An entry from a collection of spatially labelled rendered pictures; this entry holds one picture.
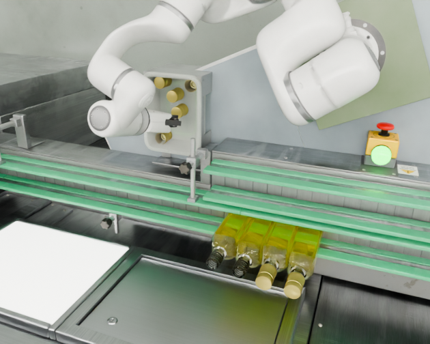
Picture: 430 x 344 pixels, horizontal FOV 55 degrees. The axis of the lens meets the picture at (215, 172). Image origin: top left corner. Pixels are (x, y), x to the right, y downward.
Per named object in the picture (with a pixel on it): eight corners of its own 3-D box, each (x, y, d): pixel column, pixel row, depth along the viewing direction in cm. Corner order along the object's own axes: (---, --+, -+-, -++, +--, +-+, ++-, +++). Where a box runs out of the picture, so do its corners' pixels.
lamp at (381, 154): (369, 160, 100) (369, 165, 97) (373, 143, 98) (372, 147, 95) (389, 163, 98) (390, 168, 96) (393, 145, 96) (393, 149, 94)
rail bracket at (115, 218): (125, 218, 127) (99, 240, 116) (123, 198, 124) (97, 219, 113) (136, 221, 126) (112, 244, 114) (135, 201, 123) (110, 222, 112)
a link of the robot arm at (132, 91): (110, 57, 79) (148, 83, 77) (138, 64, 89) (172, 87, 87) (77, 124, 83) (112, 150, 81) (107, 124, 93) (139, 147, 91)
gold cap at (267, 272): (259, 275, 87) (254, 288, 83) (261, 261, 86) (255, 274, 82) (276, 279, 86) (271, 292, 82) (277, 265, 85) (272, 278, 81)
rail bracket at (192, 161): (198, 188, 113) (178, 208, 102) (198, 129, 106) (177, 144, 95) (208, 190, 112) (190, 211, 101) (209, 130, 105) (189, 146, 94)
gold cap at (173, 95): (173, 87, 117) (165, 89, 113) (183, 87, 116) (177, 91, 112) (173, 99, 118) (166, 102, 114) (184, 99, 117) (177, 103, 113)
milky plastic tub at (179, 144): (158, 140, 127) (144, 149, 119) (155, 66, 118) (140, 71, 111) (211, 148, 122) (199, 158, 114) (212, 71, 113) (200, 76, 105)
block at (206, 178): (207, 173, 118) (197, 182, 112) (207, 141, 114) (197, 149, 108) (218, 175, 117) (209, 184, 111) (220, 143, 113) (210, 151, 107)
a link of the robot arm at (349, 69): (385, 71, 78) (390, 86, 63) (323, 106, 84) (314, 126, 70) (361, 25, 76) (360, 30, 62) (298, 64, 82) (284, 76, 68)
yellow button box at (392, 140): (364, 155, 107) (363, 164, 100) (369, 127, 104) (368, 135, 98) (393, 158, 105) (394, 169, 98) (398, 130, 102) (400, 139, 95)
